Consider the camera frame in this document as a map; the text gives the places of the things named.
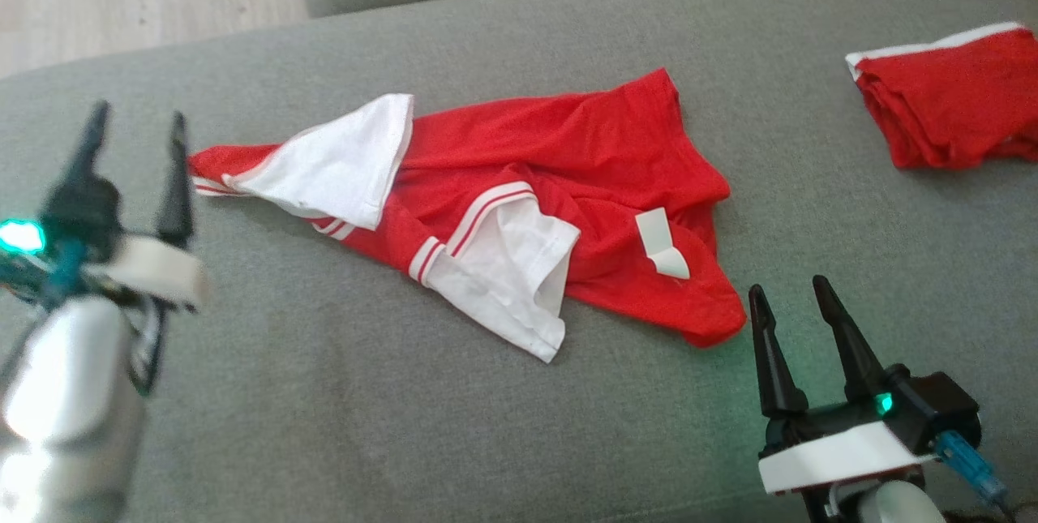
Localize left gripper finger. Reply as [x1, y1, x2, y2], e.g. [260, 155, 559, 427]
[156, 110, 195, 251]
[45, 100, 122, 221]

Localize red and white sports jersey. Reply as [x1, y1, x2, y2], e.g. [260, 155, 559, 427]
[188, 67, 748, 364]

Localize large grey sofa seat cushion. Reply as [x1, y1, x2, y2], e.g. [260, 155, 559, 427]
[0, 0, 1038, 523]

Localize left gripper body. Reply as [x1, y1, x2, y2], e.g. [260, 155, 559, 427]
[0, 211, 208, 313]

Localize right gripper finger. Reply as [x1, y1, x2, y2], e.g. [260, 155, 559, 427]
[748, 284, 810, 419]
[813, 274, 889, 404]

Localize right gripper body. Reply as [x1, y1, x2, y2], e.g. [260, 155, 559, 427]
[757, 363, 982, 496]

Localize red shorts with white stripes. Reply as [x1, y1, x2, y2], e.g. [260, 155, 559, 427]
[845, 21, 1038, 171]

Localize teal left gripper cable plug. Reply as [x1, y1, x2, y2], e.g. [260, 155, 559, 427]
[39, 238, 88, 307]

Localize blue right gripper cable plug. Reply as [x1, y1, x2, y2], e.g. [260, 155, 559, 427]
[933, 430, 1014, 509]

